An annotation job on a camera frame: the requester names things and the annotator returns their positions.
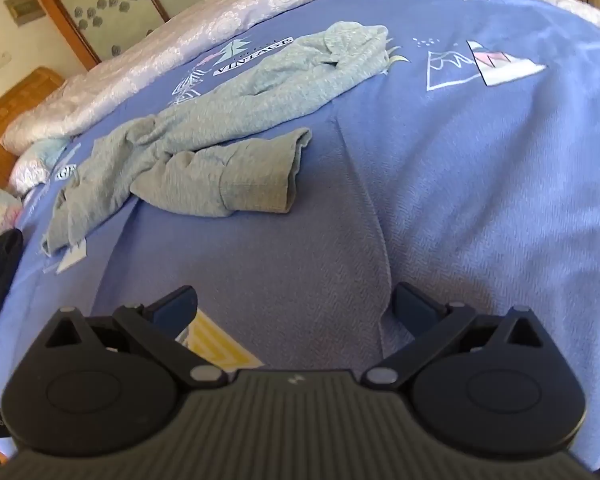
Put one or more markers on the grey pants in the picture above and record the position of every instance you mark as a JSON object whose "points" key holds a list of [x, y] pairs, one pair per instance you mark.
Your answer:
{"points": [[260, 90]]}

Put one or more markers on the lilac floral quilt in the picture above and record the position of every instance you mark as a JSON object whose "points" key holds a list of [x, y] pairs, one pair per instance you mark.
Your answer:
{"points": [[180, 35]]}

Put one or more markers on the pink floral pillow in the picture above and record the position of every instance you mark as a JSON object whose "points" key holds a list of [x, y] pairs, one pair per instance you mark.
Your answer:
{"points": [[35, 165]]}

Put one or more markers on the dark cloth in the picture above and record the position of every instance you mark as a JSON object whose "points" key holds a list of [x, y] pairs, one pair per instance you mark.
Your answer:
{"points": [[0, 270]]}

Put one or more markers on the wooden headboard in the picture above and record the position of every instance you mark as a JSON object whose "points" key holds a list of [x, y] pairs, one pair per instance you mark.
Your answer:
{"points": [[10, 125]]}

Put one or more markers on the white wall socket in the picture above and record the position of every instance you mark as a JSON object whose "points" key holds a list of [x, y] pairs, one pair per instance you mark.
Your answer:
{"points": [[1, 61]]}

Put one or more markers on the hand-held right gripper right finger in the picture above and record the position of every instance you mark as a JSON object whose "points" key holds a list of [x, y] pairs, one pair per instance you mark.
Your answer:
{"points": [[415, 307]]}

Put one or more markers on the grey wall panel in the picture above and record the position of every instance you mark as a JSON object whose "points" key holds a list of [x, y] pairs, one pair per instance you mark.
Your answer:
{"points": [[24, 8]]}

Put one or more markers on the blue printed bedsheet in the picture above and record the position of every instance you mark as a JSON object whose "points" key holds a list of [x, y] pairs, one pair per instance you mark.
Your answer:
{"points": [[455, 185]]}

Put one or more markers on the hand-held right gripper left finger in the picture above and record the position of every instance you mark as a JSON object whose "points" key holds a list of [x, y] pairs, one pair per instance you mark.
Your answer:
{"points": [[172, 305]]}

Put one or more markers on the wooden framed glass wardrobe doors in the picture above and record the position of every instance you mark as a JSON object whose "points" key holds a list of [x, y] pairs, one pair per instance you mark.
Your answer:
{"points": [[115, 5]]}

